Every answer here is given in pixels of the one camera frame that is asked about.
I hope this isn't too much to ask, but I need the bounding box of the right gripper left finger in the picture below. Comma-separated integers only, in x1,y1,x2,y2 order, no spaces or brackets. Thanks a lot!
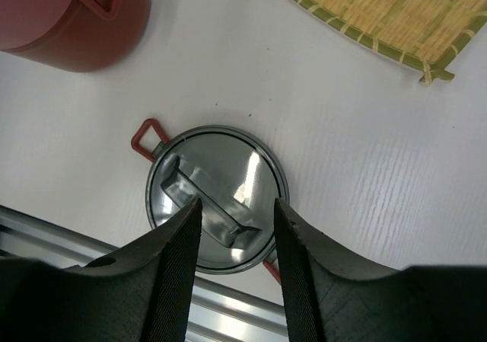
1,200,202,341

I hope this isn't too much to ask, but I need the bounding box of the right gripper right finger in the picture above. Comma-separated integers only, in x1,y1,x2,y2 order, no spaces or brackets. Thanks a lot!
274,200,486,341

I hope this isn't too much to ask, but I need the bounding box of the grey lid with handle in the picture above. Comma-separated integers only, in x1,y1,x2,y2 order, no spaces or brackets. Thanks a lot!
131,118,289,280

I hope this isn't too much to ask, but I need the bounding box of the pink steel pot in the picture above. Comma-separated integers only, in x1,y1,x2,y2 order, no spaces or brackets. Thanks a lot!
1,0,151,72
1,0,122,50

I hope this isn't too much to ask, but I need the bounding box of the bamboo tray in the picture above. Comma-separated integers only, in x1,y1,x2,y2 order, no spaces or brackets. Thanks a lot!
292,0,486,86

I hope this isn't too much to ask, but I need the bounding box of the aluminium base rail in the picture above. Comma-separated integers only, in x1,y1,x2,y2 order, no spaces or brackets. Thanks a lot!
1,206,288,341

